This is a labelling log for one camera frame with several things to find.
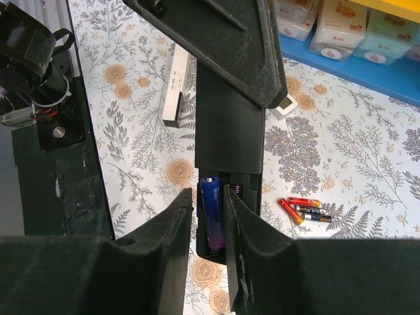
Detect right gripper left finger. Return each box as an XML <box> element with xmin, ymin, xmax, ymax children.
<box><xmin>1</xmin><ymin>189</ymin><xmax>192</xmax><ymax>314</ymax></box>

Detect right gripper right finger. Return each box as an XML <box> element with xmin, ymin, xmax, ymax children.
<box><xmin>223</xmin><ymin>186</ymin><xmax>419</xmax><ymax>314</ymax></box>

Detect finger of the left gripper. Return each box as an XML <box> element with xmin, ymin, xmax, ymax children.
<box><xmin>125</xmin><ymin>0</ymin><xmax>287</xmax><ymax>109</ymax></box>

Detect plain black remote control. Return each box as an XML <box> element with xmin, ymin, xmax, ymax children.
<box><xmin>194</xmin><ymin>58</ymin><xmax>266</xmax><ymax>265</ymax></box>

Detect blue purple battery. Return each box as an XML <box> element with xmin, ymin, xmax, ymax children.
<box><xmin>199</xmin><ymin>177</ymin><xmax>225</xmax><ymax>252</ymax></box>

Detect silver white remote control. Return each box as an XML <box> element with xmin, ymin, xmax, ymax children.
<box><xmin>161</xmin><ymin>44</ymin><xmax>190</xmax><ymax>128</ymax></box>

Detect white slim remote control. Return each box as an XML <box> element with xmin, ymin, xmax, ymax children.
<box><xmin>270</xmin><ymin>94</ymin><xmax>298</xmax><ymax>121</ymax></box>

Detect tissue packs on shelf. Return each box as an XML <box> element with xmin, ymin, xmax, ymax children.
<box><xmin>274</xmin><ymin>1</ymin><xmax>419</xmax><ymax>66</ymax></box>

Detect blue pink yellow shelf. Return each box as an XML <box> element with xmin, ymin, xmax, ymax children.
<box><xmin>280</xmin><ymin>1</ymin><xmax>419</xmax><ymax>106</ymax></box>

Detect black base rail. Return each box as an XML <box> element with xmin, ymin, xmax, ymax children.
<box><xmin>12</xmin><ymin>52</ymin><xmax>115</xmax><ymax>240</ymax></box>

